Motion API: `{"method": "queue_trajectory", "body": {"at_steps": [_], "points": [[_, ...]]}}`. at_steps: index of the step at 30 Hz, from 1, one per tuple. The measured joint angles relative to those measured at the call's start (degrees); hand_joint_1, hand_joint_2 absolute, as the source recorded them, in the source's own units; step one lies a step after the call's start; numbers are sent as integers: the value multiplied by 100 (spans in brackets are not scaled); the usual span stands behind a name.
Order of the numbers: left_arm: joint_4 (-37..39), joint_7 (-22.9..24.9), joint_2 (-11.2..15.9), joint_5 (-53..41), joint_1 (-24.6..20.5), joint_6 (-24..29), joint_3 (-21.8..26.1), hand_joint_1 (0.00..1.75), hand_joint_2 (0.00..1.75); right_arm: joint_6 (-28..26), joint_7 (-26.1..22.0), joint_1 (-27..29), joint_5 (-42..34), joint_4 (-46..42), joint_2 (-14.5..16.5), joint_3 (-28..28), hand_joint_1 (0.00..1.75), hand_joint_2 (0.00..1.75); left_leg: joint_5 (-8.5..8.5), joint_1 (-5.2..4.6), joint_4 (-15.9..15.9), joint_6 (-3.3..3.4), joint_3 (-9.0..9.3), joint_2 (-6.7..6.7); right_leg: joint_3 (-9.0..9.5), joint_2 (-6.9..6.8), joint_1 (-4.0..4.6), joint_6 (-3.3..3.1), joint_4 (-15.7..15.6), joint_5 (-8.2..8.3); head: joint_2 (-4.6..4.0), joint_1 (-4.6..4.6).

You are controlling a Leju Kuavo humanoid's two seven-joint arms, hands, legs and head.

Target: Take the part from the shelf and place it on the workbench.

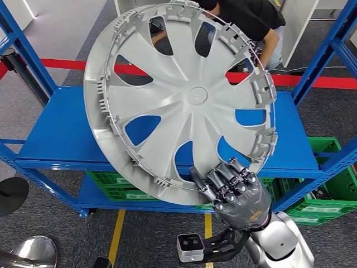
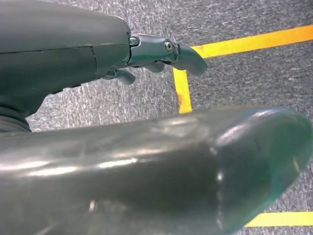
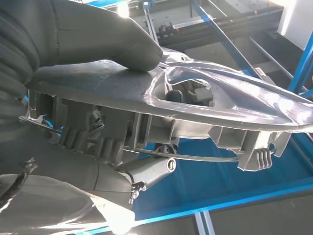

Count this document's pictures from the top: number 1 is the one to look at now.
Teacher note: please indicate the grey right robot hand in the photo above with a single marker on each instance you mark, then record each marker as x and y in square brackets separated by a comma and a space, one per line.
[245, 207]

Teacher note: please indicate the grey plastic hubcap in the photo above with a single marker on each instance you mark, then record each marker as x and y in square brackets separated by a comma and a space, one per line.
[195, 96]

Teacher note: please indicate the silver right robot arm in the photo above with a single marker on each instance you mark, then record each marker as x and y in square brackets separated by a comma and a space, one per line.
[281, 244]

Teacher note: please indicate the blue metal shelf rack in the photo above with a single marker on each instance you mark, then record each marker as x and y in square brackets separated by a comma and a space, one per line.
[56, 129]

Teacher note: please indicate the red barrier belt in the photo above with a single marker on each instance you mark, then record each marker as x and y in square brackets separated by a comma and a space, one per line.
[2, 70]
[306, 81]

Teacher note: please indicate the black power adapter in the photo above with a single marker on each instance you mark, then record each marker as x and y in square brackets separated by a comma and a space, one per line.
[296, 73]

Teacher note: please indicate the person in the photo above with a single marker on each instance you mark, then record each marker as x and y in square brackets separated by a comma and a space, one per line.
[250, 18]

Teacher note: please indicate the chrome stanchion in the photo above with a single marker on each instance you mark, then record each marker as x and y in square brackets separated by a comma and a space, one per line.
[36, 251]

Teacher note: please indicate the black round stanchion base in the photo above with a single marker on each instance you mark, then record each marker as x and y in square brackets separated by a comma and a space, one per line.
[12, 198]

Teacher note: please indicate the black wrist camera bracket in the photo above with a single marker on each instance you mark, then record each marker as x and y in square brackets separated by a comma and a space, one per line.
[223, 244]

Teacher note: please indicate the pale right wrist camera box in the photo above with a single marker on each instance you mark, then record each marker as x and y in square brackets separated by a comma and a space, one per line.
[190, 248]

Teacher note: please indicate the dark stanchion post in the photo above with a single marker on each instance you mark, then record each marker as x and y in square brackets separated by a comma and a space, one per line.
[25, 75]

